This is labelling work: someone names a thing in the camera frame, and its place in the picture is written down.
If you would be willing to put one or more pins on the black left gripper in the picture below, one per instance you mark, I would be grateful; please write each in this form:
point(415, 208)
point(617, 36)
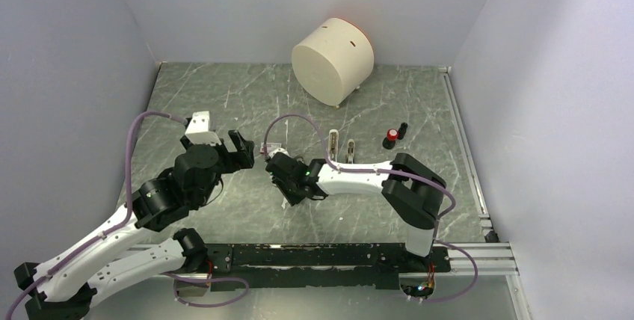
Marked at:
point(232, 161)

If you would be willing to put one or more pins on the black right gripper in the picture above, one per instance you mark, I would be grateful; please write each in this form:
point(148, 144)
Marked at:
point(292, 200)

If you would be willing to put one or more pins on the white stapler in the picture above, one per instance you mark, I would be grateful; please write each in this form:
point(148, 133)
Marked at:
point(333, 145)

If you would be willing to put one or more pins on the white red staple box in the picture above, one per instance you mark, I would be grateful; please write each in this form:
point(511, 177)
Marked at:
point(269, 148)

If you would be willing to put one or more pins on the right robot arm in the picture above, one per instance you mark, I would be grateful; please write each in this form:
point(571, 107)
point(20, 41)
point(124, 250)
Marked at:
point(414, 191)

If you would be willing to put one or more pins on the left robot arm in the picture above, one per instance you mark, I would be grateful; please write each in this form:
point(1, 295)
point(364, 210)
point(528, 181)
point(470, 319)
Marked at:
point(67, 286)

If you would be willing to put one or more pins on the red black stamp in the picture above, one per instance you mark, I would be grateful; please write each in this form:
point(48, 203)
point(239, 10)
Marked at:
point(390, 139)

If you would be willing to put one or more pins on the small black cylinder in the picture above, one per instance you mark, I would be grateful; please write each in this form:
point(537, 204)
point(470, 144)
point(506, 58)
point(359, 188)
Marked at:
point(402, 130)

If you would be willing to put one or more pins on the cream cylindrical stool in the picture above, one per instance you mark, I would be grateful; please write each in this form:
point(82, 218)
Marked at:
point(333, 61)

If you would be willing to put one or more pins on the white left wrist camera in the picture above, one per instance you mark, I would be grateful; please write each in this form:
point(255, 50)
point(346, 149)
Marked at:
point(199, 129)

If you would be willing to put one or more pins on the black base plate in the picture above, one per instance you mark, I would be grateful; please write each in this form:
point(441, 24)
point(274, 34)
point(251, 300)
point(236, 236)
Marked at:
point(286, 266)

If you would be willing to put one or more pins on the aluminium rail frame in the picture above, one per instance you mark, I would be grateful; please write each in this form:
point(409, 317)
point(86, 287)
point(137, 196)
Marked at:
point(365, 210)

